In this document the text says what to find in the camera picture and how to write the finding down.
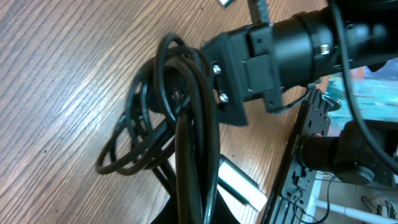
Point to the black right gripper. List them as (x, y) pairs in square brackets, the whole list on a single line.
[(249, 71)]

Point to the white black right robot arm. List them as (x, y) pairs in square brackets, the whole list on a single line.
[(312, 45)]

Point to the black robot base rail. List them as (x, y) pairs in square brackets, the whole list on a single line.
[(293, 185)]

